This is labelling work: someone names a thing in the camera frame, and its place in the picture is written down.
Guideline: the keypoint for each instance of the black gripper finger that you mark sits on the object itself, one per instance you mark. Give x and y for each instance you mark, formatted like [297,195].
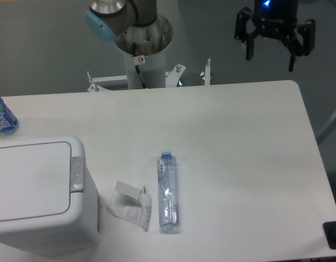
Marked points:
[300,41]
[240,33]

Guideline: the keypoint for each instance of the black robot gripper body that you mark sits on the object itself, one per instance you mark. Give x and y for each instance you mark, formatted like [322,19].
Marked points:
[275,18]

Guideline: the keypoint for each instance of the white trash can lid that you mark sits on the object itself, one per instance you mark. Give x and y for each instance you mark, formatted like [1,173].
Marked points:
[34,180]

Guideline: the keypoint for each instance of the white trash can body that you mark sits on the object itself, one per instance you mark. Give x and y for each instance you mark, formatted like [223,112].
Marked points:
[76,229]

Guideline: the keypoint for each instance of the clear empty plastic bottle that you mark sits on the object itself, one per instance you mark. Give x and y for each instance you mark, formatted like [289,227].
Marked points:
[168,191]

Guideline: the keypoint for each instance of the black table clamp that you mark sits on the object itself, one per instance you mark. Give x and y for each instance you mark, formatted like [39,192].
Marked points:
[330,233]

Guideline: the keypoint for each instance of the crumpled white plastic wrapper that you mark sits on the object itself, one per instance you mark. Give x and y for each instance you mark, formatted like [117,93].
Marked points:
[131,204]

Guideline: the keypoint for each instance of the grey lid push button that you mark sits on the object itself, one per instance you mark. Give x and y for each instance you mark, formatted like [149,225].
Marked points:
[76,174]

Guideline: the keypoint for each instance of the blue labelled water bottle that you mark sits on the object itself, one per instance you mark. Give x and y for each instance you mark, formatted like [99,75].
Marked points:
[8,121]

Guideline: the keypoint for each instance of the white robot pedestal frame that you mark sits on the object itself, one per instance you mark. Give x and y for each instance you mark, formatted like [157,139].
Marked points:
[142,72]

